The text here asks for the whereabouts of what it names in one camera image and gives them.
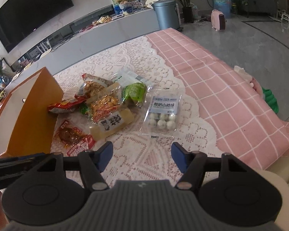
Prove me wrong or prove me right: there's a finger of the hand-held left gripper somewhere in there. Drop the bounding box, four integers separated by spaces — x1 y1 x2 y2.
0 153 51 168

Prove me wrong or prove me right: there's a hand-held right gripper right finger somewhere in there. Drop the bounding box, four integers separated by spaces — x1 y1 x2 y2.
171 142 253 189

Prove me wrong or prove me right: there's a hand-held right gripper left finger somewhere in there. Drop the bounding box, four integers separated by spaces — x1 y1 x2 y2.
26 141 113 190

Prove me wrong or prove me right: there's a yellow packet with black label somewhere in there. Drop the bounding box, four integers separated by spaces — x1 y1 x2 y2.
89 82 134 140

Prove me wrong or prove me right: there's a clear red braised meat packet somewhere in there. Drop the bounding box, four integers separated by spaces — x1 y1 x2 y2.
53 120 96 157

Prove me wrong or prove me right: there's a clear packet of white balls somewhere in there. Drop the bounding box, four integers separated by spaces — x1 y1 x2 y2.
142 89 183 138

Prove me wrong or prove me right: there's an orange bean snack packet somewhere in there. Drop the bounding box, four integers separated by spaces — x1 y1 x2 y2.
90 94 122 124

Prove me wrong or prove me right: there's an orange cardboard box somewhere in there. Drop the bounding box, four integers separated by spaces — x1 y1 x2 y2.
0 67 64 158

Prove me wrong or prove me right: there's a red snack packet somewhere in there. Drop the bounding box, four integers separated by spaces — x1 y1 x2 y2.
47 97 87 114

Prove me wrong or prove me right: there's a green clear packet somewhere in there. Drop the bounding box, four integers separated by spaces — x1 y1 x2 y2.
122 82 148 109

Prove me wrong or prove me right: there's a red-edged peanut snack packet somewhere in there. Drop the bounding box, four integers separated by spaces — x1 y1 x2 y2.
77 73 114 100

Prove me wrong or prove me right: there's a white green-label snack packet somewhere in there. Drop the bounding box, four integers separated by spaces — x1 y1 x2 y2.
111 67 155 89

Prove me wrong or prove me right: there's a pile of snacks on console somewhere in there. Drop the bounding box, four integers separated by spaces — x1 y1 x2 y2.
93 15 112 26

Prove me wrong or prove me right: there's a pink checked tablecloth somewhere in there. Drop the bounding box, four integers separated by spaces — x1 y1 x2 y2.
144 27 289 172

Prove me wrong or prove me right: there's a white and pink soft object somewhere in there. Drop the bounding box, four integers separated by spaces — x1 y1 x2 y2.
233 65 263 92

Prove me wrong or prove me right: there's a green ribbed object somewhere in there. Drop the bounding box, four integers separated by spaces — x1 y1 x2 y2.
262 87 280 114

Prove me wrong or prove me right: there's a white router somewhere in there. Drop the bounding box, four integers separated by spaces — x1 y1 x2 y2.
36 39 51 54

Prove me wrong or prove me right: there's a grey television console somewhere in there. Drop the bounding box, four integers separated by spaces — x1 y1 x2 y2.
5 5 165 77

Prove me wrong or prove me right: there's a grey pedal trash bin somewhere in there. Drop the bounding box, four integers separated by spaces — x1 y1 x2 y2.
151 0 180 31

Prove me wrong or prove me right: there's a black television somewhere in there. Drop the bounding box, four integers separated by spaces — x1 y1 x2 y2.
0 0 74 53

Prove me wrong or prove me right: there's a potted long-leaf plant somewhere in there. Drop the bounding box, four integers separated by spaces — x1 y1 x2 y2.
157 0 201 24

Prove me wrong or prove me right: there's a blue water jug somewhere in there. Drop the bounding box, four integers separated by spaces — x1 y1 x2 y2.
212 0 232 19

